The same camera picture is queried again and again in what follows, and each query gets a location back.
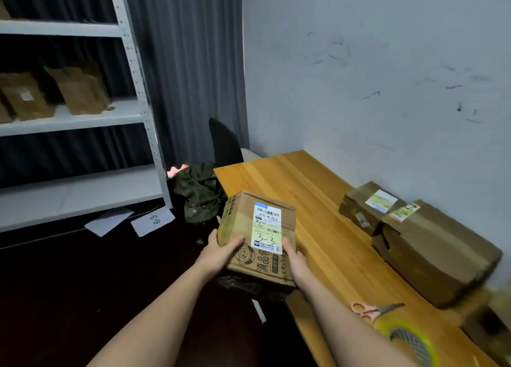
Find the person's left hand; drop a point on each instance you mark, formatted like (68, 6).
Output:
(215, 254)

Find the person's right hand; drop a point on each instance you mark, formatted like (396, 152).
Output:
(297, 264)

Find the person's right thumb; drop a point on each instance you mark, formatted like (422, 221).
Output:
(286, 246)

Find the person's left thumb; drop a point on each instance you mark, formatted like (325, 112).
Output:
(231, 243)

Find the small labelled cardboard box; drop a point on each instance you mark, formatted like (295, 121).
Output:
(259, 235)

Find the person's right forearm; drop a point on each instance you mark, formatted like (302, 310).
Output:
(351, 327)

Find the person's left forearm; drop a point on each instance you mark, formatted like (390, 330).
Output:
(155, 319)

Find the wooden table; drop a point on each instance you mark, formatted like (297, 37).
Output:
(343, 251)

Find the dark green bag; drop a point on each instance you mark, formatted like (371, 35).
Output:
(198, 193)

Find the white paper sheet with writing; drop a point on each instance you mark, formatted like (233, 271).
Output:
(153, 222)

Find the pink toy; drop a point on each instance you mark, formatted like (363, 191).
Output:
(177, 170)

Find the small taped cardboard box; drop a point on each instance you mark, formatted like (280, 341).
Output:
(369, 207)

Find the black chair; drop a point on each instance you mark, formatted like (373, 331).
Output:
(224, 143)

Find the blank white paper sheet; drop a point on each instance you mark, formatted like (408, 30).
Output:
(107, 221)

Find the large taped cardboard box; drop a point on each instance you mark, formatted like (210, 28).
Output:
(435, 251)

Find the clear packing tape roll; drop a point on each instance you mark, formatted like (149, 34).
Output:
(409, 338)

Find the dark grey curtain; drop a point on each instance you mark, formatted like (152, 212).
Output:
(187, 67)

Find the white metal shelving unit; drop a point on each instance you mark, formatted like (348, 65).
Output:
(80, 115)

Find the brown paper parcel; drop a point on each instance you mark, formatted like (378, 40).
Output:
(82, 87)
(26, 97)

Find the cardboard box with dark opening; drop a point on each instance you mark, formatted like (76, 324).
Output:
(489, 327)

